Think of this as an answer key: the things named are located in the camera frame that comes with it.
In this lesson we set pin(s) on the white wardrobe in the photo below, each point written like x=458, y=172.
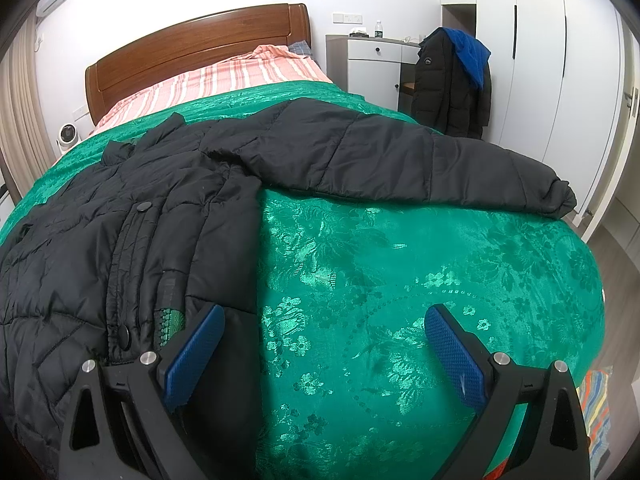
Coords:
x=540, y=85

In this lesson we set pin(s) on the blue hooded garment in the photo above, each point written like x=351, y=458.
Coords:
x=470, y=55

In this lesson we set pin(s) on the small white fan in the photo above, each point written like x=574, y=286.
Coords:
x=65, y=137

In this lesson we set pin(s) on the wooden headboard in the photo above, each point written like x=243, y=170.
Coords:
x=175, y=40

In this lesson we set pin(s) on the white bedside cabinet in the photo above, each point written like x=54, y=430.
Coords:
x=370, y=60

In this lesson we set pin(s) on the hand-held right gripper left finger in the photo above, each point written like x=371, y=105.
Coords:
x=195, y=350

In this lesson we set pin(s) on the pink striped bed sheet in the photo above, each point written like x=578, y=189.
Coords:
x=225, y=80

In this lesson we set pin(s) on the black puffer jacket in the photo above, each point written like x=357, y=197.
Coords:
x=150, y=185

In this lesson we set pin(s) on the tissue box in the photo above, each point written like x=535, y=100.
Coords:
x=359, y=33

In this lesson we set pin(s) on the clear water bottle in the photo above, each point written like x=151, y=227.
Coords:
x=378, y=30

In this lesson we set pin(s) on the beige curtain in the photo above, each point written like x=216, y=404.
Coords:
x=20, y=110

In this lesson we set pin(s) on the green floral bedspread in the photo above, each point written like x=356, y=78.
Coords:
x=350, y=285

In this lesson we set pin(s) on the blue and black chair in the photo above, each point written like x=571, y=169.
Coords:
x=435, y=85

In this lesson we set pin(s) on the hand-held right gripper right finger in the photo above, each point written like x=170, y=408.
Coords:
x=452, y=350

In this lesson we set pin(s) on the blue plaid pillow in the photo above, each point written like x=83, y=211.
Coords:
x=302, y=48

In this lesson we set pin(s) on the colourful striped cloth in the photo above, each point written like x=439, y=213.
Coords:
x=595, y=410

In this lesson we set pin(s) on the white wall switch panel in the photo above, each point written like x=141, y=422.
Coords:
x=346, y=18

